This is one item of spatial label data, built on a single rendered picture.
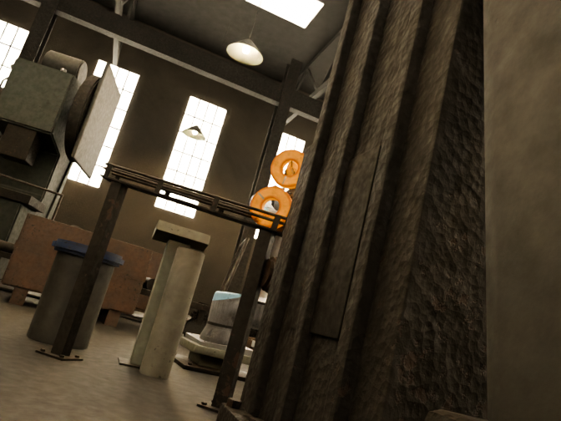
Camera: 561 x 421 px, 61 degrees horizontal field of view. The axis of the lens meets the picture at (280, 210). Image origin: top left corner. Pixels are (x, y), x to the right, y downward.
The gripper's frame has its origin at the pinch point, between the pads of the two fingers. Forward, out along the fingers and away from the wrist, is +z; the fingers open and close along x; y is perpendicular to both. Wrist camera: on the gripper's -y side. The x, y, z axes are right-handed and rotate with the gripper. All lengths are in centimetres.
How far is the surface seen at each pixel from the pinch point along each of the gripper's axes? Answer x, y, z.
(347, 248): 40, -59, 55
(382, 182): 45, -51, 69
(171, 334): -32, -70, -30
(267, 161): -295, 459, -637
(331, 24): -261, 865, -591
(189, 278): -32, -47, -24
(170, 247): -50, -34, -30
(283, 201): 4.4, -21.1, 5.8
